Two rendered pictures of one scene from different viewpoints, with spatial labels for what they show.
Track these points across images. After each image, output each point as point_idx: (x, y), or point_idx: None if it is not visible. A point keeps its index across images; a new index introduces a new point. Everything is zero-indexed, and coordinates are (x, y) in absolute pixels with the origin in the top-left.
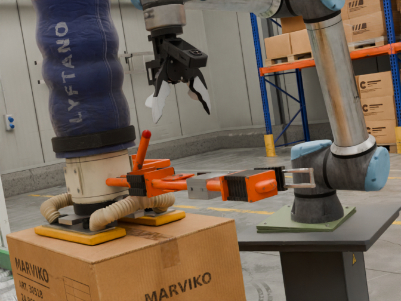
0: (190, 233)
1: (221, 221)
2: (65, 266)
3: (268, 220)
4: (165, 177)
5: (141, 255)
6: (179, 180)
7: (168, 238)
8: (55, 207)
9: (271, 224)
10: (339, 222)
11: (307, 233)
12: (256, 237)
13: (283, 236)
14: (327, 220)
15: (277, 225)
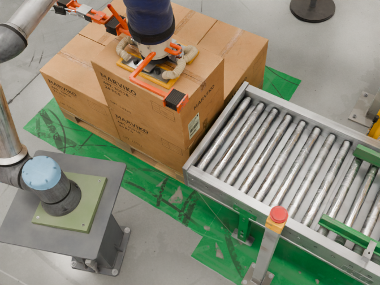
0: (107, 44)
1: (95, 56)
2: None
3: (98, 188)
4: (104, 14)
5: None
6: (96, 11)
7: (115, 38)
8: (186, 48)
9: (94, 178)
10: None
11: (71, 169)
12: (106, 167)
13: (87, 165)
14: None
15: (90, 177)
